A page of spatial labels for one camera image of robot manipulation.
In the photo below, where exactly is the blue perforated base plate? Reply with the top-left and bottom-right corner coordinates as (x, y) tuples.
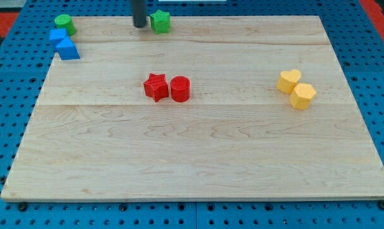
(0, 1), (384, 228)

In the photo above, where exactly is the green cylinder block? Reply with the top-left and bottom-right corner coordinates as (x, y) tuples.
(54, 14), (76, 36)

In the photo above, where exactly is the red star block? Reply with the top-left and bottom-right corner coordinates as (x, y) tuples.
(143, 73), (169, 102)

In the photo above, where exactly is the blue cube block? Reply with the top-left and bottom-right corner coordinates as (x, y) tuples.
(49, 28), (68, 48)

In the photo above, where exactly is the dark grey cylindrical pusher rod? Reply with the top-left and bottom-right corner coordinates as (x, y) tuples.
(130, 0), (146, 28)

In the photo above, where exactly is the light wooden board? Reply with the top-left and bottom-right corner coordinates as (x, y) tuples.
(1, 16), (384, 202)

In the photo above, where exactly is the green star block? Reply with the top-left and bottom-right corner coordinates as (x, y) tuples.
(150, 10), (171, 34)

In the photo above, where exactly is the blue triangle block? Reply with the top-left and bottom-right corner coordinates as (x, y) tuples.
(55, 37), (80, 60)

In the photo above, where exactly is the yellow hexagon block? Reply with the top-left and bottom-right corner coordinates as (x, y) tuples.
(289, 83), (316, 110)

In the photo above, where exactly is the red cylinder block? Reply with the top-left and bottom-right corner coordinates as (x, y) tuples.
(170, 76), (190, 102)

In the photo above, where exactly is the yellow heart block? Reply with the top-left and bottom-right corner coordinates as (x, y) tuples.
(276, 69), (301, 94)

